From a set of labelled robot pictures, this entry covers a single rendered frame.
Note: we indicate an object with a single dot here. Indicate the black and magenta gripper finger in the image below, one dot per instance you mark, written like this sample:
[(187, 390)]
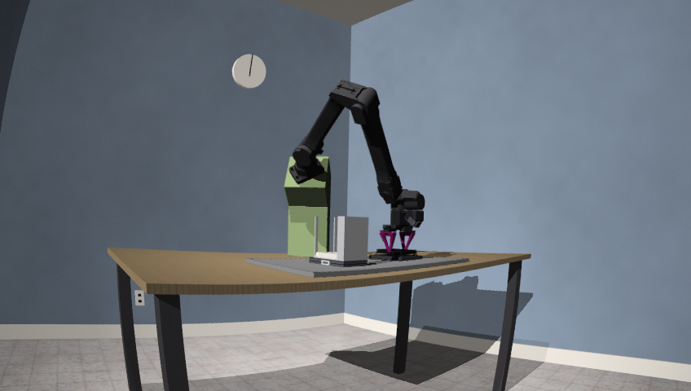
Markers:
[(402, 237), (392, 238)]

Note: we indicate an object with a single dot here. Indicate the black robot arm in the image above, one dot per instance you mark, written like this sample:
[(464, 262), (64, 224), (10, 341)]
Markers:
[(360, 104)]

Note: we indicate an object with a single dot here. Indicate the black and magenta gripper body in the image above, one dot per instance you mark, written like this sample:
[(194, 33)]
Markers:
[(393, 228)]

